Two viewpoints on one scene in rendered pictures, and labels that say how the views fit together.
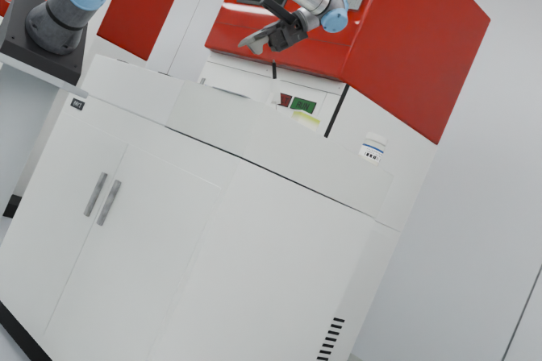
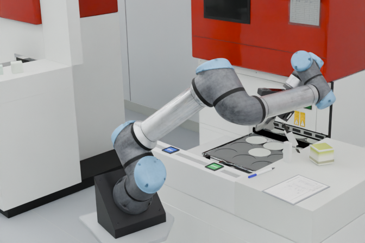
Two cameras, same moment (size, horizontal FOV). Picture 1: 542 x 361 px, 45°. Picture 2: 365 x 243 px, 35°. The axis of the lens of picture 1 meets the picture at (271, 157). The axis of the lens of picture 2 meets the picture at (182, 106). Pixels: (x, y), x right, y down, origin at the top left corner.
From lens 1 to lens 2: 123 cm
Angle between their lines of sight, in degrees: 20
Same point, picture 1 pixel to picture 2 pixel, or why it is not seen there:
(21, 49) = (126, 227)
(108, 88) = (168, 177)
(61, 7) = (140, 196)
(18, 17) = (109, 203)
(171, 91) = (226, 189)
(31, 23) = (121, 205)
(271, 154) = (326, 229)
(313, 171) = (352, 210)
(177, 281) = not seen: outside the picture
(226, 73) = not seen: hidden behind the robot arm
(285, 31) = not seen: hidden behind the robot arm
